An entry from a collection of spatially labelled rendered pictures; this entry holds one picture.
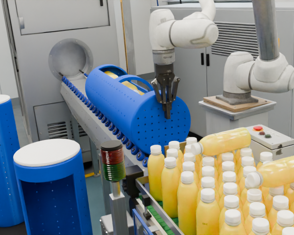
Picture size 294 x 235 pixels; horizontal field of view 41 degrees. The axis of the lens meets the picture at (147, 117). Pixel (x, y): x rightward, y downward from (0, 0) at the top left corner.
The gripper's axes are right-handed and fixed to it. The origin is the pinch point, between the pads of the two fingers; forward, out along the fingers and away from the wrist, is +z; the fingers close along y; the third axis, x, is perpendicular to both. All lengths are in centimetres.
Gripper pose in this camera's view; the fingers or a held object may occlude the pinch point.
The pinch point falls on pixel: (167, 110)
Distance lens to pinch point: 168.8
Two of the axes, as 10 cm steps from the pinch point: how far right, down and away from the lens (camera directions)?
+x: -3.6, -2.6, 9.0
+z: 0.8, 9.5, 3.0
